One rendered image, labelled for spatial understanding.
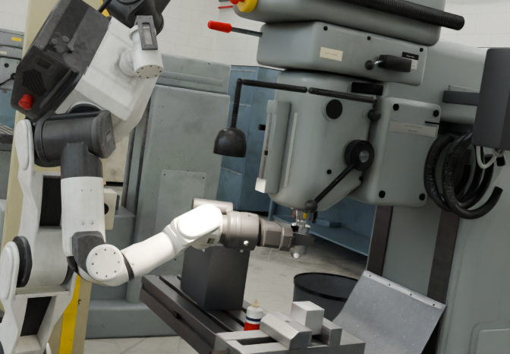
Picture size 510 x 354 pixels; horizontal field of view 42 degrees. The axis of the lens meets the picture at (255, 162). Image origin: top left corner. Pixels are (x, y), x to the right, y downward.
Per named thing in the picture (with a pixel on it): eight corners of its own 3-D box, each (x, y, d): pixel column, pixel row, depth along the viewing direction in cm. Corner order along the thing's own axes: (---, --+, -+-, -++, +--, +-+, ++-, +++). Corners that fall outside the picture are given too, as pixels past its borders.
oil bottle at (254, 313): (247, 343, 166) (253, 301, 165) (239, 337, 169) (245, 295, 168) (261, 342, 168) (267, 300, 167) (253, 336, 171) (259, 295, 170)
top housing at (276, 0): (281, 10, 134) (293, -72, 132) (221, 14, 156) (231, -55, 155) (446, 48, 158) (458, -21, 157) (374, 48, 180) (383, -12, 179)
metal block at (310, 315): (303, 336, 152) (306, 310, 152) (288, 326, 157) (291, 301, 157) (320, 334, 155) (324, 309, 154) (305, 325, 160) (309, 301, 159)
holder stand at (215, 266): (203, 310, 186) (212, 240, 185) (179, 286, 206) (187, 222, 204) (242, 310, 191) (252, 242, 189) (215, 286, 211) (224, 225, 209)
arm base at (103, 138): (43, 178, 148) (28, 136, 141) (55, 145, 158) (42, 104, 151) (110, 173, 147) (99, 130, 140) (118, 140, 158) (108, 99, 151)
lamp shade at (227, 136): (206, 152, 144) (210, 124, 144) (223, 152, 151) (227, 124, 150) (235, 157, 141) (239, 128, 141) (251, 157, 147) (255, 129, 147)
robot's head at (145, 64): (124, 81, 153) (143, 62, 147) (118, 42, 156) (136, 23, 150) (149, 85, 157) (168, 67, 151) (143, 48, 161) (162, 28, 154)
